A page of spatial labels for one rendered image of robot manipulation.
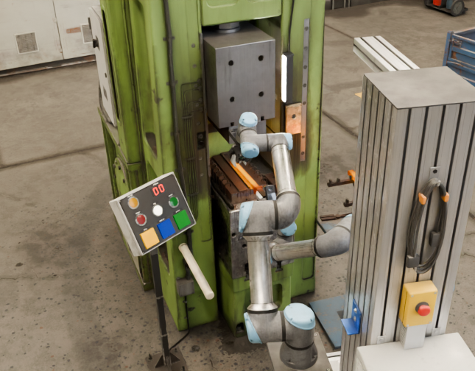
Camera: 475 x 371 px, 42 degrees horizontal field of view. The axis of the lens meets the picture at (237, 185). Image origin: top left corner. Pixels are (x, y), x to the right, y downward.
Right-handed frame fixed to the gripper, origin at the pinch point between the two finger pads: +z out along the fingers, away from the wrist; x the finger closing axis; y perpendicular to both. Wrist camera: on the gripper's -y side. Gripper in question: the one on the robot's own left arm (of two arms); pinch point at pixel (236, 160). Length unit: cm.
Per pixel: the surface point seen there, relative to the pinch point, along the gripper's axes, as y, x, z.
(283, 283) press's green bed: 35, 30, 86
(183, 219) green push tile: 13.3, -28.9, 20.0
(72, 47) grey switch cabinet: -432, -11, 335
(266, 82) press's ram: -26.3, 22.5, -21.7
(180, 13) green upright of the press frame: -54, -14, -46
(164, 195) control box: 2.7, -35.7, 11.7
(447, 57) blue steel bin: -189, 337, 189
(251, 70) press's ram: -29.7, 14.6, -28.1
